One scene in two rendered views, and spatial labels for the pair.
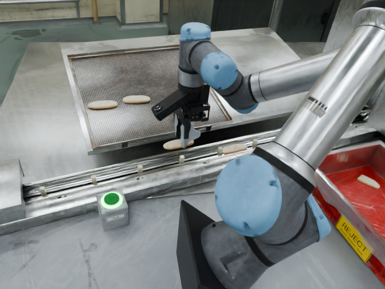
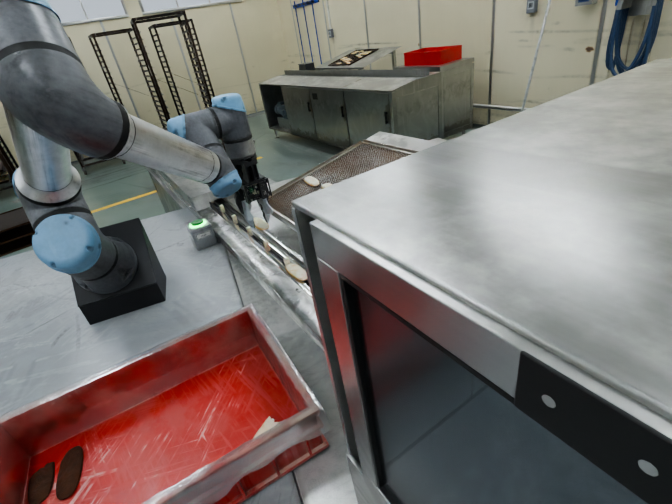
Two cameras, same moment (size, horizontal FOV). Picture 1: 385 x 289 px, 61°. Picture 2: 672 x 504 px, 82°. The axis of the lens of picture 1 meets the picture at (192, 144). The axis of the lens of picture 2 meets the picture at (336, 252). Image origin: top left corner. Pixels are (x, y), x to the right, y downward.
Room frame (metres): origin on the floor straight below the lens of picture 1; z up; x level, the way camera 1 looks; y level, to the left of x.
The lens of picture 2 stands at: (0.98, -1.02, 1.40)
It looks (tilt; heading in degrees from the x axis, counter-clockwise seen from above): 30 degrees down; 89
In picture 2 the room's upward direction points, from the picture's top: 10 degrees counter-clockwise
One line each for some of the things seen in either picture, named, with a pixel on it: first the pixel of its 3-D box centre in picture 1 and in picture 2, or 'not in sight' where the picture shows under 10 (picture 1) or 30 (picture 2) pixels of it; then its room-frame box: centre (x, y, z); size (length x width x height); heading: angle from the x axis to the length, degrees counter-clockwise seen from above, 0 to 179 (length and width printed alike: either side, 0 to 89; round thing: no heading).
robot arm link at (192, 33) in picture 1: (195, 47); (230, 118); (0.80, 0.02, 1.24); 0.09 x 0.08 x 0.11; 30
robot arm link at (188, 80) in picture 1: (191, 74); (241, 148); (0.80, 0.02, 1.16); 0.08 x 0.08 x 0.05
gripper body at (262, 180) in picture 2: (191, 100); (249, 178); (0.80, 0.02, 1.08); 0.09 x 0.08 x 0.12; 117
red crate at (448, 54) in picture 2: not in sight; (432, 55); (2.44, 3.48, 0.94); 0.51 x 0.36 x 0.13; 121
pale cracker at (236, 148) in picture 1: (234, 148); (296, 270); (0.88, -0.15, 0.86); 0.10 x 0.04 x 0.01; 117
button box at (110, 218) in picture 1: (113, 213); (203, 238); (0.56, 0.20, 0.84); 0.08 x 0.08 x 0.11; 27
